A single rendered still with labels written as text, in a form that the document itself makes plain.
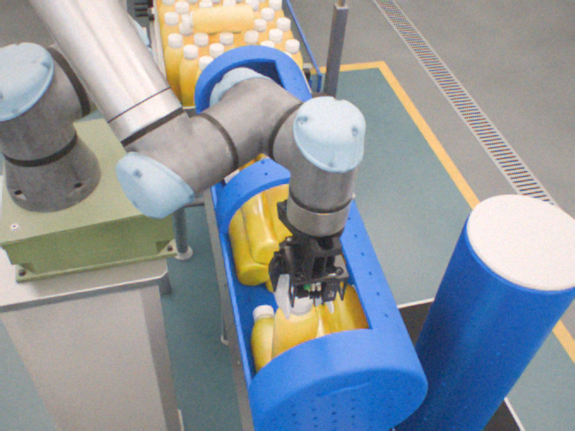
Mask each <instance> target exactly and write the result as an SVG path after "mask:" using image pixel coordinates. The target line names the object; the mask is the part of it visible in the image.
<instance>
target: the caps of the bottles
mask: <svg viewBox="0 0 575 431"><path fill-rule="evenodd" d="M174 1H175V0H163V2H164V3H172V2H174ZM211 1H214V2H217V1H220V0H210V1H207V0H204V1H201V2H200V3H199V8H200V9H201V8H204V7H212V2H211ZM246 4H251V6H252V7H253V9H258V0H246ZM229 5H236V3H235V1H234V0H224V1H223V6H229ZM269 6H270V7H271V9H269V8H265V9H262V11H261V15H262V18H264V19H266V20H270V19H272V18H274V10H273V9H279V8H280V7H281V6H282V0H269ZM175 9H176V11H177V12H180V13H185V12H187V11H188V3H187V2H183V1H180V2H177V3H176V4H175ZM164 17H165V21H166V22H167V23H170V24H174V23H176V22H178V14H177V13H176V12H168V13H166V14H165V15H164Z"/></svg>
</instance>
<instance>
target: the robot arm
mask: <svg viewBox="0 0 575 431"><path fill-rule="evenodd" d="M28 1H29V2H30V4H31V5H32V6H33V8H34V9H35V11H36V13H37V14H38V16H39V18H40V19H41V21H42V22H43V23H44V25H45V27H46V28H47V30H48V31H49V33H50V35H51V37H52V38H53V39H54V40H55V42H56V43H55V44H53V45H50V46H48V47H46V48H43V47H42V46H40V45H38V44H32V43H21V44H20V45H18V46H17V45H16V44H12V45H8V46H5V47H3V48H1V49H0V150H1V152H2V153H3V156H4V167H5V184H6V187H7V190H8V192H9V195H10V197H11V198H12V199H13V201H14V202H15V203H16V204H17V205H18V206H20V207H22V208H23V209H25V210H30V211H33V212H42V213H45V212H54V211H59V210H65V209H67V208H70V207H72V206H74V205H76V204H78V203H80V202H81V201H83V200H84V199H86V198H87V197H89V196H90V195H91V194H92V193H93V192H94V190H95V189H96V188H97V186H98V184H99V181H100V179H101V168H100V166H99V163H98V159H97V157H96V155H95V154H94V152H93V151H92V150H91V149H90V148H89V147H88V145H87V144H86V143H85V142H84V141H83V140H82V139H81V137H80V136H79V135H78V134H77V132H76V129H75V127H74V122H76V121H77V120H79V119H81V118H83V117H85V116H87V115H89V114H91V113H92V112H94V111H96V110H98V109H99V111H100V113H101V114H102V116H103V117H104V119H105V120H106V122H107V123H108V125H109V126H110V128H111V130H112V131H113V133H114V135H115V136H116V137H117V139H118V140H119V142H120V143H121V144H122V146H123V149H124V150H125V152H126V153H127V154H125V155H124V156H123V158H122V159H121V160H119V161H118V163H117V164H116V177H117V179H118V181H119V182H120V184H121V185H122V190H123V191H124V193H125V195H126V196H127V198H128V199H129V201H130V202H131V203H132V204H133V206H134V207H135V208H136V209H137V210H139V211H140V212H141V213H142V214H144V215H145V216H148V217H150V218H153V219H162V218H164V217H165V216H168V215H169V214H171V213H172V212H174V211H176V210H178V209H179V208H180V207H182V206H184V205H185V204H190V203H191V202H193V201H194V200H195V198H196V197H197V196H199V195H200V194H202V193H203V192H205V191H207V190H208V189H210V188H211V187H213V186H214V185H215V184H216V183H218V182H219V181H221V180H223V179H224V178H226V177H227V176H229V175H230V174H232V173H233V172H235V171H236V170H238V169H239V168H241V167H243V166H244V165H246V164H247V163H249V162H250V161H251V160H253V159H254V158H256V157H257V156H259V155H260V154H265V155H266V156H267V157H268V158H270V159H271V160H273V161H274V162H276V163H278V164H280V165H282V166H283V167H284V168H286V169H287V170H288V171H289V172H290V181H289V188H288V196H287V198H286V199H284V201H282V202H277V203H276V207H277V215H278V219H279V220H280V221H281V223H282V224H283V225H284V226H285V227H286V228H287V230H288V231H289V232H290V233H291V234H292V235H293V236H287V237H285V239H284V240H283V241H282V242H281V243H279V247H280V249H279V251H274V255H273V257H272V258H271V260H270V263H269V266H268V272H269V277H270V281H271V285H272V287H273V291H274V294H275V297H276V302H277V305H278V306H279V308H280V309H281V310H282V312H283V314H284V316H285V318H286V319H287V320H289V317H290V305H291V308H293V307H294V300H295V297H298V299H301V298H309V300H310V299H313V303H314V307H318V306H319V305H320V304H321V303H322V302H323V303H326V305H327V306H328V308H329V311H330V313H333V311H334V307H333V303H332V301H335V299H336V294H337V293H339V295H340V298H341V301H343V300H344V296H345V292H346V289H347V282H348V278H349V275H348V273H347V269H346V266H345V263H344V262H343V259H342V256H341V251H342V246H341V242H340V240H339V238H340V237H341V236H342V234H343V233H344V229H345V226H346V224H347V219H348V215H349V210H350V207H351V202H352V200H354V199H355V194H354V187H355V183H356V179H357V175H358V171H359V164H360V162H361V160H362V157H363V155H364V137H365V119H364V117H363V115H362V114H361V112H360V111H359V110H358V109H357V108H356V107H355V106H354V105H353V104H351V103H349V102H348V101H345V100H341V101H338V100H335V99H334V98H333V97H316V98H313V99H311V100H309V101H307V102H303V101H302V100H300V99H299V98H297V97H295V96H294V95H293V94H291V93H290V92H288V91H286V90H284V89H283V88H281V87H280V86H279V85H277V84H276V83H275V81H273V80H272V79H270V78H268V77H265V76H263V75H261V74H258V73H256V72H254V71H252V70H251V69H248V68H236V69H234V70H231V71H229V72H228V73H226V74H225V75H223V78H222V81H221V82H220V83H217V84H216V86H215V87H214V89H213V92H212V93H211V97H210V107H209V108H208V109H206V110H204V111H202V112H201V113H198V114H196V115H195V116H193V117H192V118H189V117H188V115H187V113H186V112H185V110H184V109H183V108H182V107H181V104H180V102H179V100H178V99H177V97H176V95H175V94H174V92H173V91H172V89H171V87H170V86H169V83H168V82H167V80H166V79H165V78H164V76H163V74H162V72H161V70H160V69H159V67H158V65H157V64H156V62H155V61H154V56H153V52H152V49H151V48H150V47H149V44H150V41H149V39H148V38H147V36H146V34H145V32H144V30H143V29H142V27H141V26H140V25H139V24H138V23H137V22H136V21H135V20H133V18H132V17H131V16H130V15H129V14H127V0H28ZM343 279H344V285H343V289H342V288H341V280H343ZM292 287H293V295H292V292H291V291H292Z"/></svg>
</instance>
